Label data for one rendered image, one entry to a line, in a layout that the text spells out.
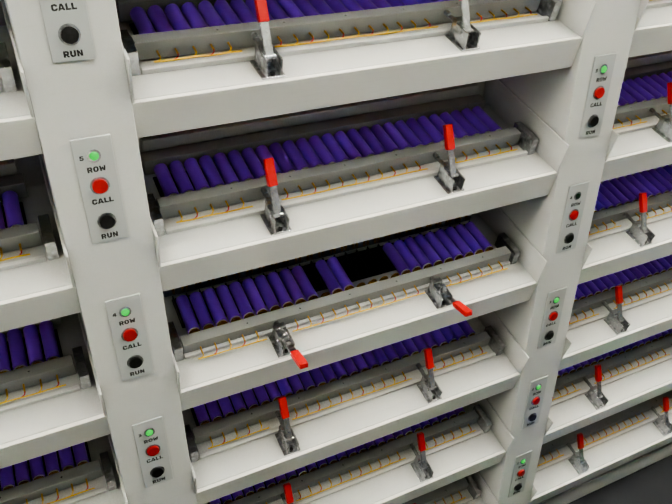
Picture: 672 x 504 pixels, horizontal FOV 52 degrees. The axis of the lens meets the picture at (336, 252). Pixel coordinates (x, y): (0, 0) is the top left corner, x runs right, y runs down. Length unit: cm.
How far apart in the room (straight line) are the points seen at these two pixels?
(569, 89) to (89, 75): 65
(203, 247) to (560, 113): 55
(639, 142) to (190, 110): 75
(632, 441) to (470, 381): 65
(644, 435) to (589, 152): 91
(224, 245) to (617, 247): 74
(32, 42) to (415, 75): 43
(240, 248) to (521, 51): 45
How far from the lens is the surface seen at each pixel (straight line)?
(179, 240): 86
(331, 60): 84
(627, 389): 164
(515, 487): 155
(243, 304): 102
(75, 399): 97
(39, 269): 85
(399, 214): 94
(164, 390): 94
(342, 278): 107
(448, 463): 139
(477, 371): 128
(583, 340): 141
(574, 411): 155
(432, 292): 109
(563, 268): 121
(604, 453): 177
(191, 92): 76
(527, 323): 124
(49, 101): 74
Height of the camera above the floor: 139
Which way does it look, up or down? 31 degrees down
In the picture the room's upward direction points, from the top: straight up
